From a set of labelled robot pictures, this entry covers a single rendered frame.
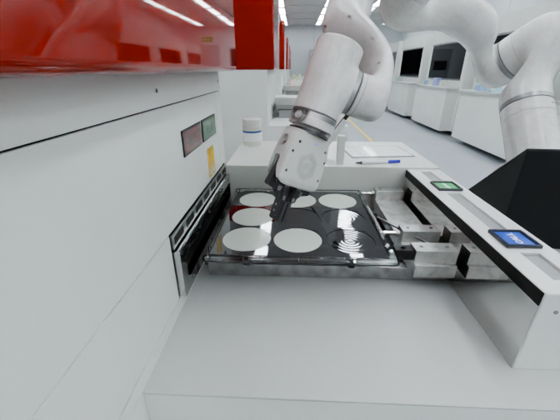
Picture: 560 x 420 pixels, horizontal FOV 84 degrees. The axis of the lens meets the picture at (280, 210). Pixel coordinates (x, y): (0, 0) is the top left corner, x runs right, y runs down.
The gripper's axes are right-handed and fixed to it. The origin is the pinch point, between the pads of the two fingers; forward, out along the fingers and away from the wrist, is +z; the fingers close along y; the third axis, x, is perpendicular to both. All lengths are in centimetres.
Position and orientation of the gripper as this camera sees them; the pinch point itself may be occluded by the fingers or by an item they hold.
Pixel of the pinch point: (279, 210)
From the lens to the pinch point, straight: 59.1
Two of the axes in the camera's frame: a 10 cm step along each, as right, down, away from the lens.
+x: -5.8, -3.3, 7.4
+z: -3.4, 9.3, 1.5
